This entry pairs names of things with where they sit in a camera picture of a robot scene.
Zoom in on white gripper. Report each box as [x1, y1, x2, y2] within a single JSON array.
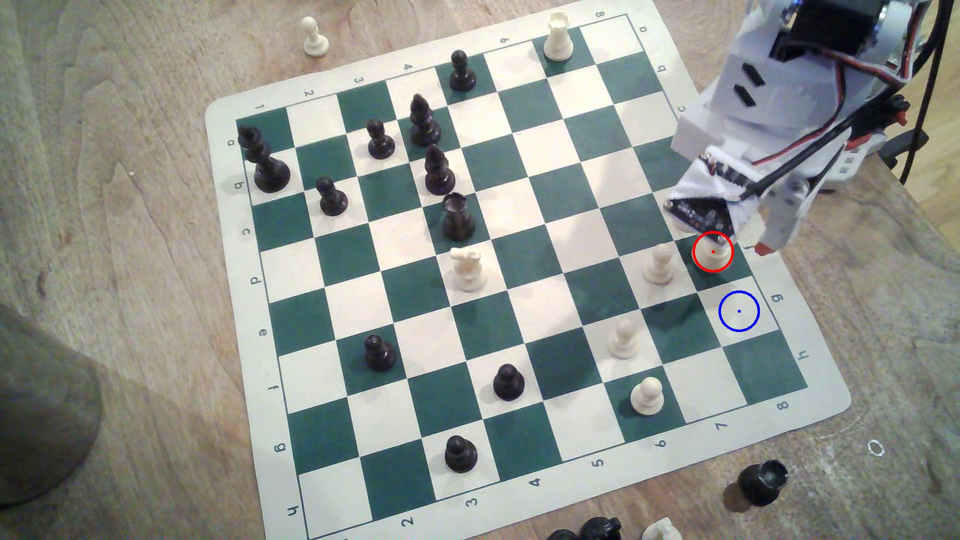
[[671, 0, 890, 258]]

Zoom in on white king chess piece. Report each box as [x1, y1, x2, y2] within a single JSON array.
[[693, 232, 736, 273]]

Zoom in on white pawn chess piece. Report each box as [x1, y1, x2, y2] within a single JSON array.
[[302, 16, 330, 58], [607, 317, 641, 360], [642, 243, 676, 286], [630, 376, 666, 418]]

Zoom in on white rook chess piece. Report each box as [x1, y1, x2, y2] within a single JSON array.
[[542, 11, 576, 63]]

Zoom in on green white chess mat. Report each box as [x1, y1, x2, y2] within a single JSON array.
[[204, 0, 852, 540]]

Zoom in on black toppled chess piece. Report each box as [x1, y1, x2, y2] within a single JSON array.
[[737, 460, 790, 507]]

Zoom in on black rook chess piece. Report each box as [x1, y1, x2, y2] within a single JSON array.
[[441, 192, 477, 243]]

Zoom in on black pawn chess piece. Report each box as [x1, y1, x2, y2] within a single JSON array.
[[363, 333, 397, 373], [448, 49, 477, 93], [315, 177, 349, 218], [444, 435, 479, 474], [366, 118, 396, 160], [492, 363, 526, 402]]

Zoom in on black bishop chess piece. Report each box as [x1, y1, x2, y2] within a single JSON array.
[[423, 144, 457, 197], [409, 93, 442, 148]]

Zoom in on black knight chess piece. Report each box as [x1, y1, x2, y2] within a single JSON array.
[[579, 516, 624, 540]]

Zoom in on black king chess piece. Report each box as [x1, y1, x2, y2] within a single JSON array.
[[237, 124, 291, 195]]

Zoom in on black orange table clamp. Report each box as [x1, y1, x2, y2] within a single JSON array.
[[851, 93, 931, 170]]

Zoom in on grey blurry cylinder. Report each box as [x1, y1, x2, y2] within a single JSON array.
[[0, 303, 105, 507]]

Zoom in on dark camera circuit board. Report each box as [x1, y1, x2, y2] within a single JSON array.
[[663, 195, 740, 237]]

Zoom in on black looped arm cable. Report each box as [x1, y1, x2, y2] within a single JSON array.
[[738, 0, 935, 202]]

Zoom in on black hanging cable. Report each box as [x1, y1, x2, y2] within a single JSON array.
[[898, 0, 948, 186]]

